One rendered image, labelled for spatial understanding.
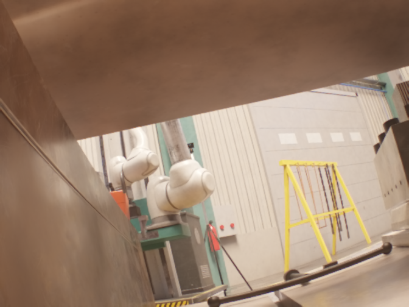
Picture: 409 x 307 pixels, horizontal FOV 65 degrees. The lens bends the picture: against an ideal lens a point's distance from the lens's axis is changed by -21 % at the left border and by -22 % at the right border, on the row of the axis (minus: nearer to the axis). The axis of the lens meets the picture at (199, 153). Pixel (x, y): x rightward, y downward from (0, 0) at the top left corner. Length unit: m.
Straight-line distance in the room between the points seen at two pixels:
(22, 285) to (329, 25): 0.75
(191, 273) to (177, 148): 0.77
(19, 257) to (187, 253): 2.05
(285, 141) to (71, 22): 9.99
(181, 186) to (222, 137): 7.70
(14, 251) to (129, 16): 0.48
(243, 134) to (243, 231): 2.43
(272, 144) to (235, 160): 1.23
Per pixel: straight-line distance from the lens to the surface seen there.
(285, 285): 1.18
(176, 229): 1.96
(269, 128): 10.38
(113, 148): 2.46
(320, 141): 11.41
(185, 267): 2.31
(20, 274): 0.29
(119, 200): 1.50
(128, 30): 0.69
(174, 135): 1.96
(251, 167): 9.66
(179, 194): 1.91
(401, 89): 1.26
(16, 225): 0.30
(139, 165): 1.71
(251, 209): 9.32
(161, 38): 0.73
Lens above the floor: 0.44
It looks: 18 degrees up
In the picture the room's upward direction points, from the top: 12 degrees counter-clockwise
